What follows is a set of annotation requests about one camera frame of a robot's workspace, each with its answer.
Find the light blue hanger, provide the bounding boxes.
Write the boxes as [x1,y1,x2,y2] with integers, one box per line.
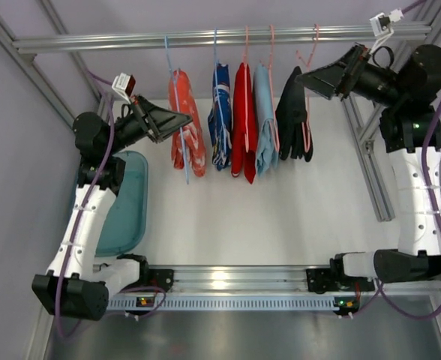
[213,28,227,161]
[163,35,190,185]

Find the orange white trousers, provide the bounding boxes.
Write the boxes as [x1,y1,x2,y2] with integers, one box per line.
[168,69,206,178]

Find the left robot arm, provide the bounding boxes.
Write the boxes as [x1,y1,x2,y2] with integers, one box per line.
[31,95,193,321]

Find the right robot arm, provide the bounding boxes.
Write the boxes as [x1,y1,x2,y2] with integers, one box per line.
[296,43,441,284]

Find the pink hanger with black trousers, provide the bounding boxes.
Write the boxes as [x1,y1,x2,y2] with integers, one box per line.
[296,23,320,154]

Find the blue patterned trousers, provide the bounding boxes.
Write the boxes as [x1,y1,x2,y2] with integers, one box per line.
[208,62,233,171]

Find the black trousers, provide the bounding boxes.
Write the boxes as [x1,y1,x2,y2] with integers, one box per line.
[275,66,314,162]

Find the red trousers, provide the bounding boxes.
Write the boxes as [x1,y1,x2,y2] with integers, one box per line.
[231,62,258,184]

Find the pink hanger with red trousers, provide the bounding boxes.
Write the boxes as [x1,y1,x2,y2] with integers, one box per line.
[241,25,250,153]

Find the light blue trousers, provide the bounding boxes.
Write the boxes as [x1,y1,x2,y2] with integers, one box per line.
[253,63,278,176]

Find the teal plastic tray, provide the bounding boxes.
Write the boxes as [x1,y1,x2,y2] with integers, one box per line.
[96,151,149,257]

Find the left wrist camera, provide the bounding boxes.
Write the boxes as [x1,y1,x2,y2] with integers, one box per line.
[111,73,136,103]

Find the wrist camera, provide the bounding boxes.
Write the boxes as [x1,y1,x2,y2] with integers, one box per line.
[369,8,404,47]
[111,73,136,103]

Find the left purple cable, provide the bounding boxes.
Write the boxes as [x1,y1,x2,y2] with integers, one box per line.
[53,70,167,338]

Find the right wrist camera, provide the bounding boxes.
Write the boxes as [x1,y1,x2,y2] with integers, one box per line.
[369,8,404,47]

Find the aluminium frame right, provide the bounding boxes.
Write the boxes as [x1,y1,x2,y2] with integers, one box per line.
[342,1,441,222]

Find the aluminium frame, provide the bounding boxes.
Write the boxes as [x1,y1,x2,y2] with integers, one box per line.
[0,1,108,125]
[342,1,441,222]

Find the aluminium hanging rail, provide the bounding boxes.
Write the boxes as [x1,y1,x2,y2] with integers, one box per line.
[11,22,431,56]

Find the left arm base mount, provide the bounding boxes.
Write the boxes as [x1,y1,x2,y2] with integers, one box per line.
[145,267,175,293]

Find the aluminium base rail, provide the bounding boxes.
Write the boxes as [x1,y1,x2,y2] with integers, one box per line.
[40,263,441,297]

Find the slotted cable duct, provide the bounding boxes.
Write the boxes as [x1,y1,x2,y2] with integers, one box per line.
[107,295,359,311]

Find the aluminium frame left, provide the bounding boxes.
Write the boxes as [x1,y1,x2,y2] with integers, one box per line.
[0,1,108,125]

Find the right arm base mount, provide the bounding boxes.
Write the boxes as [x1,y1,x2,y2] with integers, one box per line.
[306,268,353,295]

